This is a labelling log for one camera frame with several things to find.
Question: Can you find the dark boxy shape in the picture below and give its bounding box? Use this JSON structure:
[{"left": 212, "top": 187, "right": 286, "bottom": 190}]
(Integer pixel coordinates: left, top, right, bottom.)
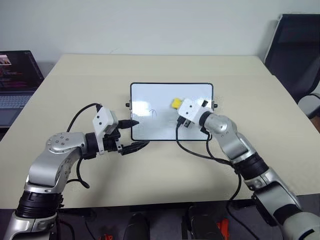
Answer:
[{"left": 186, "top": 204, "right": 227, "bottom": 240}]

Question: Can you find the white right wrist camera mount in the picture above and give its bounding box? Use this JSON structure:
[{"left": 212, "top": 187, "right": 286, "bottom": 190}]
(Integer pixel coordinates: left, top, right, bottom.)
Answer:
[{"left": 177, "top": 98, "right": 215, "bottom": 125}]

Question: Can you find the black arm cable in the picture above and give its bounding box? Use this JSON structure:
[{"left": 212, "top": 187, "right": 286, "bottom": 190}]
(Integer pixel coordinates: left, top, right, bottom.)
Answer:
[
  {"left": 66, "top": 102, "right": 103, "bottom": 189},
  {"left": 174, "top": 121, "right": 243, "bottom": 201}
]

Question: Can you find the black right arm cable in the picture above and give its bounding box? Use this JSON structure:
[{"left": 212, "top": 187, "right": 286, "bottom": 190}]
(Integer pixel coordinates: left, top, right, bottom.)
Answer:
[{"left": 174, "top": 121, "right": 243, "bottom": 201}]

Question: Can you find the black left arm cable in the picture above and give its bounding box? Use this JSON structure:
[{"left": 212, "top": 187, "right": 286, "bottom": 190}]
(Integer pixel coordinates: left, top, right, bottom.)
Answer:
[{"left": 66, "top": 102, "right": 103, "bottom": 189}]

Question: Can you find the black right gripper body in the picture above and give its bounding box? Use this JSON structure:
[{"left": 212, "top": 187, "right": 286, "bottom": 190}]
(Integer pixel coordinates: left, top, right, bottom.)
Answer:
[{"left": 177, "top": 116, "right": 191, "bottom": 129}]

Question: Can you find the black framed whiteboard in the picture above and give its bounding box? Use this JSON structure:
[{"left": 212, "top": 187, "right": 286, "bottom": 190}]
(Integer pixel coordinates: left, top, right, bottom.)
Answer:
[{"left": 124, "top": 81, "right": 218, "bottom": 143}]

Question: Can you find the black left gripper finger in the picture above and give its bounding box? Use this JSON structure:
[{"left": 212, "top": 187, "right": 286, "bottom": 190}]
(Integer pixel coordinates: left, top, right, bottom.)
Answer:
[
  {"left": 117, "top": 119, "right": 140, "bottom": 130},
  {"left": 121, "top": 140, "right": 150, "bottom": 156}
]

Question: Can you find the grey open laptop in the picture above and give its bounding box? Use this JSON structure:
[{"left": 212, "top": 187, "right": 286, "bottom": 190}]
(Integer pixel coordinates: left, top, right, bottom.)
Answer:
[{"left": 0, "top": 50, "right": 45, "bottom": 129}]

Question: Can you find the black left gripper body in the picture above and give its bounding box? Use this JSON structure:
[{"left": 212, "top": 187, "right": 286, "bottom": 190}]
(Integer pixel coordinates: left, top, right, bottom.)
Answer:
[{"left": 102, "top": 128, "right": 124, "bottom": 153}]

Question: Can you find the dark rounded shape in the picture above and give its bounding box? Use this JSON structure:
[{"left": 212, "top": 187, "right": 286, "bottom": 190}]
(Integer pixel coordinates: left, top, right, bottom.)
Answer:
[{"left": 124, "top": 212, "right": 151, "bottom": 240}]

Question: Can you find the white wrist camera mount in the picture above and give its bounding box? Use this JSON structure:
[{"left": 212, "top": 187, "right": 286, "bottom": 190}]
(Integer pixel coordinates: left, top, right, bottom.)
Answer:
[
  {"left": 92, "top": 106, "right": 119, "bottom": 155},
  {"left": 177, "top": 98, "right": 215, "bottom": 125}
]

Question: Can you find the black office chair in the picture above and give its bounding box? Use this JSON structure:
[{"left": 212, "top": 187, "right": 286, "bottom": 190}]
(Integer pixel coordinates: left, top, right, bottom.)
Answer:
[{"left": 264, "top": 13, "right": 320, "bottom": 120}]

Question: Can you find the orange plastic part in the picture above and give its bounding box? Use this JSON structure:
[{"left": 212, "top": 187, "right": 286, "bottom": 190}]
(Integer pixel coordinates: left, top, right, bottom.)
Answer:
[{"left": 218, "top": 218, "right": 231, "bottom": 240}]

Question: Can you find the yellow eraser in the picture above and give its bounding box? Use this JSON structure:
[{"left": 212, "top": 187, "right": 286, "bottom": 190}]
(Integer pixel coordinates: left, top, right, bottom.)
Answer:
[{"left": 170, "top": 97, "right": 185, "bottom": 110}]

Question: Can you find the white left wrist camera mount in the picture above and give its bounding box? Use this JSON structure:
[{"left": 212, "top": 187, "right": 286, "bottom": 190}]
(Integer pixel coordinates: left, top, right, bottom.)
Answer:
[{"left": 92, "top": 106, "right": 119, "bottom": 155}]

